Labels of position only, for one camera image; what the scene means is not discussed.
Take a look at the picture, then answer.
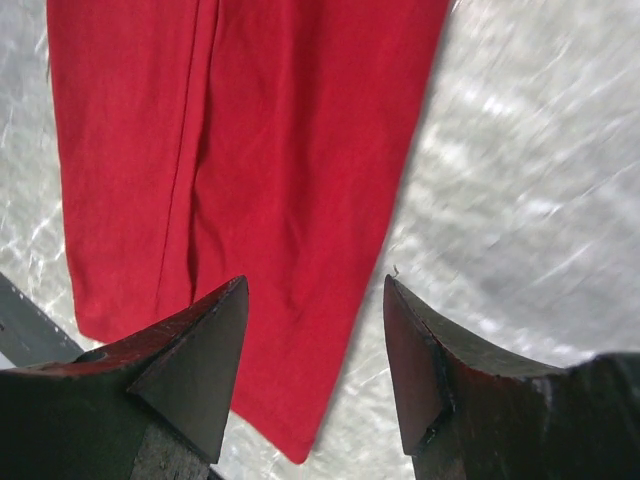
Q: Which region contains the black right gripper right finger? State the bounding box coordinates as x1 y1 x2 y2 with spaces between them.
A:
383 277 639 479

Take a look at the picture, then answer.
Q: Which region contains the red t shirt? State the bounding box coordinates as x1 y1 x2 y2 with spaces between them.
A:
46 0 450 464

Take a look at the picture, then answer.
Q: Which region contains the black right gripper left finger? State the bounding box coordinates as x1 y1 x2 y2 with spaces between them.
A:
1 276 249 479

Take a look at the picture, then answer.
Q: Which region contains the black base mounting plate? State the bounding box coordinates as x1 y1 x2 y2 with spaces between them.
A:
0 275 83 369

